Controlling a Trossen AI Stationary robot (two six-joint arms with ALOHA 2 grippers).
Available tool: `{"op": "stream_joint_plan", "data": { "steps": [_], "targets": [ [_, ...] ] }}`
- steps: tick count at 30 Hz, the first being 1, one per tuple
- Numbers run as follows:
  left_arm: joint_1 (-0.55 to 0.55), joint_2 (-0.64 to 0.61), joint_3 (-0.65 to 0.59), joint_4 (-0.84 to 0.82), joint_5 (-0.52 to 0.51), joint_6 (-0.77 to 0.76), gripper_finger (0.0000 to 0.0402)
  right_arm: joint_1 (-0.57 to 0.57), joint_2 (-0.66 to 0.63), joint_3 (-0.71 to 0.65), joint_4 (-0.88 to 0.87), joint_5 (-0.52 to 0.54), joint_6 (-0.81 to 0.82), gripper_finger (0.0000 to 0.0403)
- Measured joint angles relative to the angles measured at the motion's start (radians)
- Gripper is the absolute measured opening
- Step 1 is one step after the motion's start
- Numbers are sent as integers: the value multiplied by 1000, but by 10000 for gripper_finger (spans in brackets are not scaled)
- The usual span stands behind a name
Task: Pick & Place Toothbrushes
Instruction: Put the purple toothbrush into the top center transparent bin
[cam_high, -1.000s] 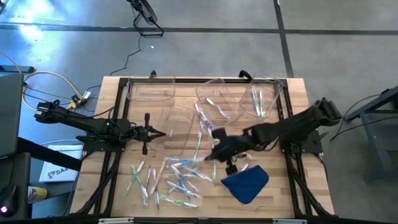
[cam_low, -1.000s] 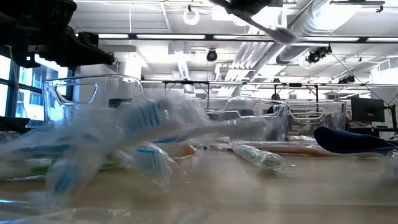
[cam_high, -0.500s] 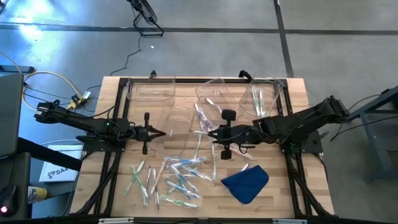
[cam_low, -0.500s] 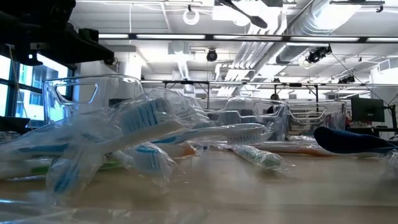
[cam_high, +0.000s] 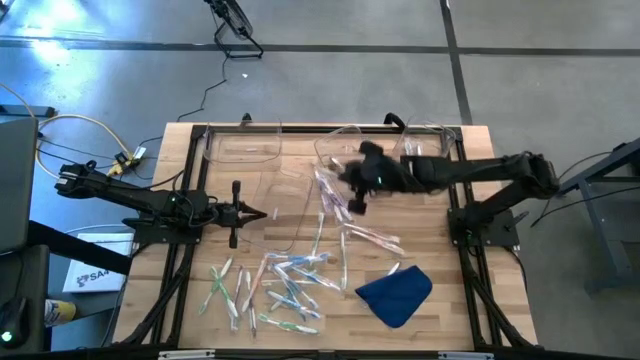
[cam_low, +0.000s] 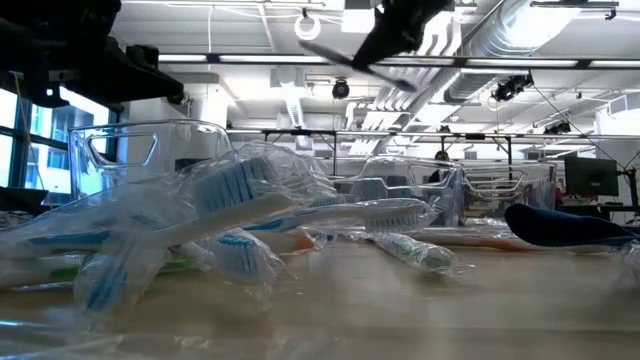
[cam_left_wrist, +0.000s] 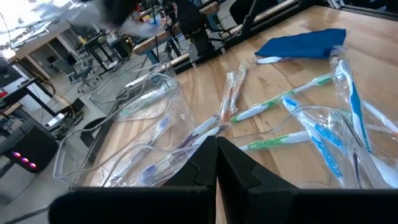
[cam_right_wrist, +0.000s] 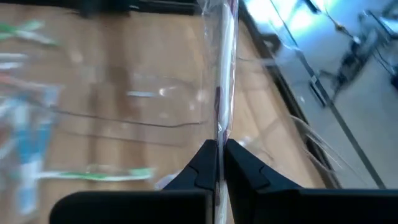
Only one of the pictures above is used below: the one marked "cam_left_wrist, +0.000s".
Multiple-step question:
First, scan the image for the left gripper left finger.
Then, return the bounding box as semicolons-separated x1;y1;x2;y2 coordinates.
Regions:
49;135;218;224

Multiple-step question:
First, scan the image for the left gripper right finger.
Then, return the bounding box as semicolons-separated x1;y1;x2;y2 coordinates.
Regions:
217;136;398;224

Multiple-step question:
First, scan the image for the purple white wrapped toothbrush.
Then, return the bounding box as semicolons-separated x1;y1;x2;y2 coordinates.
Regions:
108;115;172;185
191;125;226;149
177;114;221;151
136;152;189;185

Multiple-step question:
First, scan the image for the wooden top workbench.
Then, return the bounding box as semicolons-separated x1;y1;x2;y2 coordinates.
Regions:
132;1;220;65

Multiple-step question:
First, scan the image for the green white wrapped toothbrush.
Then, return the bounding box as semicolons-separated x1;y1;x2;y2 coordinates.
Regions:
119;88;170;118
231;72;334;124
238;129;310;153

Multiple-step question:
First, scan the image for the grey office chair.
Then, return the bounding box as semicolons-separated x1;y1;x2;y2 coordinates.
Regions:
70;58;99;94

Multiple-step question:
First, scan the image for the black office chair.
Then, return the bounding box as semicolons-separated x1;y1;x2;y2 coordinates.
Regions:
229;0;279;27
174;0;225;63

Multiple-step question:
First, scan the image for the black side table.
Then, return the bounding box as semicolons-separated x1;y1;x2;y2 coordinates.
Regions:
0;77;58;118

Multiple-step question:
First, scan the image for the black box with pink lights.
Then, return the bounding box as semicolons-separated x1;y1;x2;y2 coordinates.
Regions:
0;119;59;174

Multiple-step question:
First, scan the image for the blue cloth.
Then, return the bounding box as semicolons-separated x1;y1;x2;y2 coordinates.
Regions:
254;27;347;60

